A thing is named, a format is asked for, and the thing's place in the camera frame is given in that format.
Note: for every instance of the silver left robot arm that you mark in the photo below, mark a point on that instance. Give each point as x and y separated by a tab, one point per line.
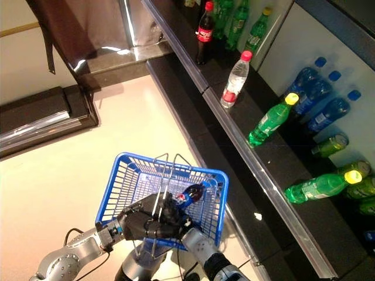
67	260

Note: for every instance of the blue plastic shopping basket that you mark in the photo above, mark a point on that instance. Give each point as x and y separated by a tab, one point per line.
223	205

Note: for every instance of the clear water bottle red cap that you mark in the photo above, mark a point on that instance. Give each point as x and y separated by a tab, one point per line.
235	79

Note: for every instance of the dark slanted support bar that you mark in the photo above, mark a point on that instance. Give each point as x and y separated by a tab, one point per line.
48	52

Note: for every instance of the black glossy display counter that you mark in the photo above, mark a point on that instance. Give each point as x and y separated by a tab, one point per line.
35	111

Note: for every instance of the dark stone plinth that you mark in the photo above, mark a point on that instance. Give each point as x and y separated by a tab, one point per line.
117	67

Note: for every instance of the small Pepsi cola bottle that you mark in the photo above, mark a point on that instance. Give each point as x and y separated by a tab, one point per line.
193	193

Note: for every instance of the small white paper scrap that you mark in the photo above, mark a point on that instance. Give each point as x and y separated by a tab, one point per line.
258	216

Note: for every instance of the small yellow drink bottle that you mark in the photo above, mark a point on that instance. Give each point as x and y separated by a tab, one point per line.
190	2

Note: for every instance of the Coca-Cola bottle red label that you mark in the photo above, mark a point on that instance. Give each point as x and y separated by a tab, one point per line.
205	35

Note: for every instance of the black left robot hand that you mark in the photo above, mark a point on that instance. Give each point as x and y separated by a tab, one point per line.
140	219

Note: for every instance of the blue Oreo cookie box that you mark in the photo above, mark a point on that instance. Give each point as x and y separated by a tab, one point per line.
370	241

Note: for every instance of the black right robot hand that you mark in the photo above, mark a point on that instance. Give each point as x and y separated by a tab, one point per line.
174	218

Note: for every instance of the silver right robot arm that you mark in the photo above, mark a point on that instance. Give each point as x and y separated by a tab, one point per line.
205	248

